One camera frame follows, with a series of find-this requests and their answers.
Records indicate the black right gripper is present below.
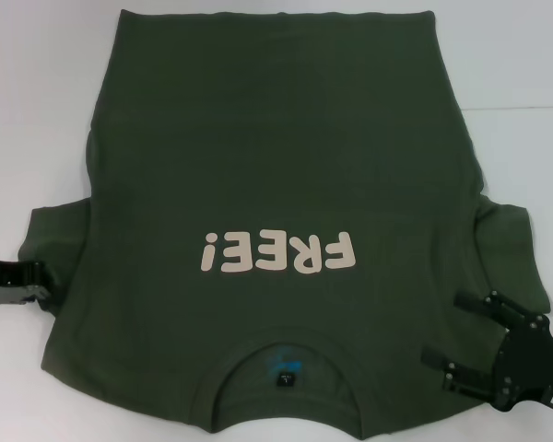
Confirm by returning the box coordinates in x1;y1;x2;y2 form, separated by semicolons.
420;289;553;411

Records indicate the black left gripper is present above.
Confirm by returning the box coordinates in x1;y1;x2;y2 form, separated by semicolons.
0;255;53;308

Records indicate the dark green FREE! t-shirt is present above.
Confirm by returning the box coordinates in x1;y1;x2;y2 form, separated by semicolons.
20;8;553;436

